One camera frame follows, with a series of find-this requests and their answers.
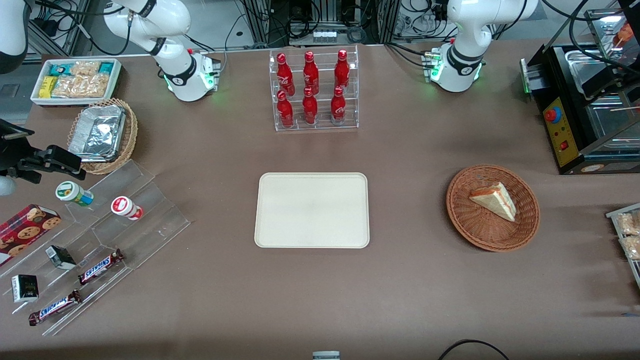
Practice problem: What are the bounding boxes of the clear cracker bag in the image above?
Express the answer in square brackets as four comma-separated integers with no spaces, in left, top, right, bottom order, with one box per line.
[51,75,83,99]
[80,74,111,98]
[70,61,102,77]

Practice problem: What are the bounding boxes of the clear acrylic stepped stand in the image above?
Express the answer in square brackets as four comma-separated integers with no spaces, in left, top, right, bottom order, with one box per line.
[0,159,192,337]

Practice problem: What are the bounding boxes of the round brown wicker basket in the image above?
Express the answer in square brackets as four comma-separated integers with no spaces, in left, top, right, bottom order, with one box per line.
[446,164,541,252]

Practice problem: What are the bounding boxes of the cream rectangular tray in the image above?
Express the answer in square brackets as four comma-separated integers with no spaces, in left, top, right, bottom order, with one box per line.
[254,172,371,249]

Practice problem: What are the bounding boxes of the aluminium foil container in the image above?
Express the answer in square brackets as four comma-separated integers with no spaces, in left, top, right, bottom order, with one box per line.
[68,104,127,163]

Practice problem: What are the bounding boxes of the black table cable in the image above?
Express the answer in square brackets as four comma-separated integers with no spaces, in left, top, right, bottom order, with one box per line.
[438,339,511,360]

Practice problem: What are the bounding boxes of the triangular sandwich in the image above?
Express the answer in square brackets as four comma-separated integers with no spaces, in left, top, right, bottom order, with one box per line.
[468,181,517,222]

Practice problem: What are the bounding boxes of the red label yogurt cup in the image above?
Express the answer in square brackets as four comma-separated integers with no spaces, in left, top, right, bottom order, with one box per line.
[110,196,145,221]

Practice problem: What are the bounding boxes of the steel warmer pan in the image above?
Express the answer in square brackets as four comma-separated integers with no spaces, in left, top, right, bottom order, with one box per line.
[584,95,640,147]
[565,49,616,96]

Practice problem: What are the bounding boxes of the clear snack bag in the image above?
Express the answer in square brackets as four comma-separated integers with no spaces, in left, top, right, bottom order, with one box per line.
[616,212,640,237]
[619,236,640,261]

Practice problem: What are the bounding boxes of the small black box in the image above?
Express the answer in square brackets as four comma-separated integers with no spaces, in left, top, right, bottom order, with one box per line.
[11,274,40,304]
[45,244,77,271]

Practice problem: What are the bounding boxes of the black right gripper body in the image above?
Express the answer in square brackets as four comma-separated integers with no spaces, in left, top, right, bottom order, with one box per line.
[0,119,49,185]

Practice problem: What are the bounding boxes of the black food warmer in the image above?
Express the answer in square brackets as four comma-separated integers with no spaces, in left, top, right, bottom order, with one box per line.
[520,0,640,176]

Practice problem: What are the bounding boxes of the clear acrylic bottle rack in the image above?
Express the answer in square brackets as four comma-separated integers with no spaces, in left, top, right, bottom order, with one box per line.
[269,45,360,132]

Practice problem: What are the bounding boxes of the light wicker basket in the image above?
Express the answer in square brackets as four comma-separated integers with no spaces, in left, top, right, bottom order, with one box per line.
[67,97,139,175]

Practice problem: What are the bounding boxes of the red cola bottle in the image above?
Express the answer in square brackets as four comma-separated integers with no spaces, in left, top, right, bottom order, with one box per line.
[302,87,319,126]
[276,90,295,128]
[303,51,320,95]
[276,53,296,97]
[330,86,347,126]
[334,49,351,91]

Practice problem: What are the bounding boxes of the white snack tray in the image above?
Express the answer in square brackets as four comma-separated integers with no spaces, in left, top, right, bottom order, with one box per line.
[30,58,123,107]

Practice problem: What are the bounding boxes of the snickers chocolate bar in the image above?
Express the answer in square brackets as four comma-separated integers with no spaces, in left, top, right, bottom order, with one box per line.
[78,248,125,286]
[28,289,83,327]

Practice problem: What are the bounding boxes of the red plaid cookie box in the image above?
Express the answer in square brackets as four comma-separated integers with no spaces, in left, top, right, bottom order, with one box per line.
[0,203,62,267]

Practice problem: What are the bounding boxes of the grey metal tray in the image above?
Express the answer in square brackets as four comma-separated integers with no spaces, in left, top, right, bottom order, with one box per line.
[606,202,640,290]

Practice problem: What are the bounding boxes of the green label yogurt cup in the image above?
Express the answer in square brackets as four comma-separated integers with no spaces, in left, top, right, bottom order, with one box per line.
[55,181,95,208]

